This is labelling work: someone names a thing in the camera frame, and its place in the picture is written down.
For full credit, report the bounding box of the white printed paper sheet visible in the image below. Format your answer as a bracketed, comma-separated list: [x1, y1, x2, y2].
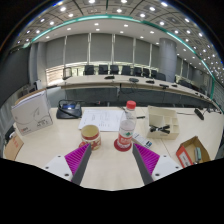
[78, 109, 125, 133]

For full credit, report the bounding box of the small white remote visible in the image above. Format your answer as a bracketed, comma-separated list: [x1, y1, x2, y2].
[131, 132, 154, 149]

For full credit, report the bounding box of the red and cream mug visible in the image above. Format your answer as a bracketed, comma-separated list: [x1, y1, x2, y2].
[78, 124, 102, 151]

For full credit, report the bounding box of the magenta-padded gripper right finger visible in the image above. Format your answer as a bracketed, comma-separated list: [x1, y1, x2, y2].
[132, 143, 183, 186]

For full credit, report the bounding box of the beige desk organizer tray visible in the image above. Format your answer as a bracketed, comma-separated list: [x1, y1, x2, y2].
[145, 105, 181, 140]

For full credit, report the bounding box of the clear red-capped water bottle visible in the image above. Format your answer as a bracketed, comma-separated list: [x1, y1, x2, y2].
[117, 100, 138, 150]

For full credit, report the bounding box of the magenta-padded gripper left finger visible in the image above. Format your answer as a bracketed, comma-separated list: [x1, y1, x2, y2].
[41, 143, 93, 186]

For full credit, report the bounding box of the large white cardboard box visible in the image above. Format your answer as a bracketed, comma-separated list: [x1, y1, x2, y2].
[10, 89, 54, 136]

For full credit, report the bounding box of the row of black office chairs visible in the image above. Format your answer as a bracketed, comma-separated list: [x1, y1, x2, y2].
[62, 64, 194, 89]

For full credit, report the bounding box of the open red-flapped cardboard box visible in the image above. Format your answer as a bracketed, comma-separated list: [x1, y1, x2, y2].
[175, 135, 212, 169]

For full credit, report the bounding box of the black conference desk phone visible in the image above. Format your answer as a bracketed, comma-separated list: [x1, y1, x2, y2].
[55, 99, 83, 120]

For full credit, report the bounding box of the row of black desk microphones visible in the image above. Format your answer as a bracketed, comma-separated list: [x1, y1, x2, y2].
[103, 74, 206, 121]

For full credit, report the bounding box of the flat round red coaster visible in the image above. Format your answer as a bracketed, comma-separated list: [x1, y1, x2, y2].
[113, 138, 133, 153]

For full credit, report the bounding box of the black power adapter box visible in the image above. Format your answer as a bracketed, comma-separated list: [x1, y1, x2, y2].
[3, 124, 16, 143]

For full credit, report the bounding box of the brown paper envelope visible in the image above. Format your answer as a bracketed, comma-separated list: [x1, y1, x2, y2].
[3, 132, 25, 162]

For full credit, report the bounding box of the group of ceiling lights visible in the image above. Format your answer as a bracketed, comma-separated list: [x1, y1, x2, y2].
[16, 0, 224, 84]

